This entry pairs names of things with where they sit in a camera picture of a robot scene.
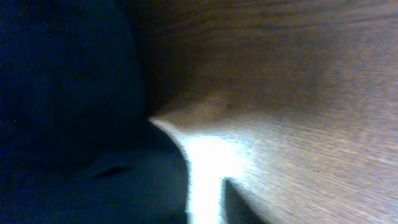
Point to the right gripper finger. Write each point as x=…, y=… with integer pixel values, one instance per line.
x=237, y=210

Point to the navy blue shorts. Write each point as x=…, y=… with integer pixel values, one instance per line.
x=76, y=144

